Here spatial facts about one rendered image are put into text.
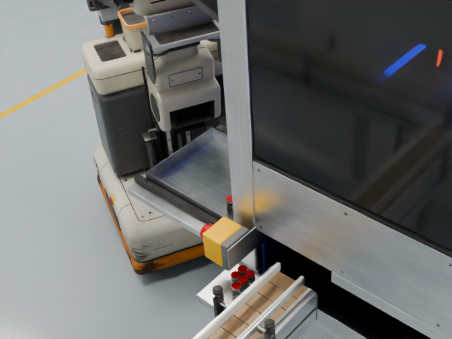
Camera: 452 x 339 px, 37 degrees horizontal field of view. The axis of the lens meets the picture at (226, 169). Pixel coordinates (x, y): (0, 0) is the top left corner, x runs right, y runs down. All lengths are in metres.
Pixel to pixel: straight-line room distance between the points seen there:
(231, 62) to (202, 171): 0.64
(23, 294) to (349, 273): 1.77
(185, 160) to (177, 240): 0.81
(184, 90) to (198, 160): 0.51
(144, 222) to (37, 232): 0.67
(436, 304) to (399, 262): 0.10
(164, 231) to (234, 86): 1.40
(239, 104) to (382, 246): 0.37
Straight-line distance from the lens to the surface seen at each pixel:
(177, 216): 1.71
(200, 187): 1.79
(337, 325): 1.49
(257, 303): 1.44
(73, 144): 3.58
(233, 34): 1.21
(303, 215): 1.33
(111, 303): 2.73
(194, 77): 2.35
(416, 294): 1.28
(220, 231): 1.44
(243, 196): 1.43
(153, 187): 1.78
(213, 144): 1.93
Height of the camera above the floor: 2.03
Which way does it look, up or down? 39 degrees down
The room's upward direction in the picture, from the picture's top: 5 degrees counter-clockwise
